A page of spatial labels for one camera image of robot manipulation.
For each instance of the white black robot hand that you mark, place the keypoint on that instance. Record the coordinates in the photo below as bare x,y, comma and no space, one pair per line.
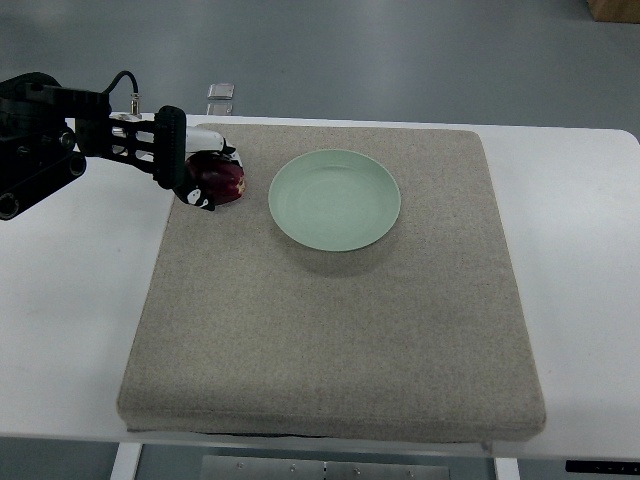
203,140

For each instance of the dark red apple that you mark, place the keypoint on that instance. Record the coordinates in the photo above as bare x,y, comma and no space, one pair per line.
217,180

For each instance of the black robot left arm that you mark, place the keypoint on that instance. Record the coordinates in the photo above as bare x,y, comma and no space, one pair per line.
48,131

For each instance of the metal floor socket plate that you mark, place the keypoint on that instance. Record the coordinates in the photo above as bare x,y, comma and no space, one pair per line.
220,91

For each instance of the light green plate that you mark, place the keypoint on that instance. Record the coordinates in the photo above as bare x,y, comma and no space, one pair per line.
334,200

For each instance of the beige fabric cushion mat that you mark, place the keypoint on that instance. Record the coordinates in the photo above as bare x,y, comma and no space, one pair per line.
419,337

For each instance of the grey metal table crossbar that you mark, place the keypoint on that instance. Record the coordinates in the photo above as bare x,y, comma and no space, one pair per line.
227,467

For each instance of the white table leg left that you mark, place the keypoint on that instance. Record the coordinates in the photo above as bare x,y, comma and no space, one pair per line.
126,461

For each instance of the white table leg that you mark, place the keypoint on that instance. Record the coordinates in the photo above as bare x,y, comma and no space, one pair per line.
506,469
126,461

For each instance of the cardboard box corner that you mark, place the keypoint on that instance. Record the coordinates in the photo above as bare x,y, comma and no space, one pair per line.
615,11

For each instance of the white table leg right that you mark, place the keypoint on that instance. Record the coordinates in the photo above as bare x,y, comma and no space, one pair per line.
506,469

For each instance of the black table control panel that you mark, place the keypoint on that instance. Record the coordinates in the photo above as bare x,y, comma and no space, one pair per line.
603,467

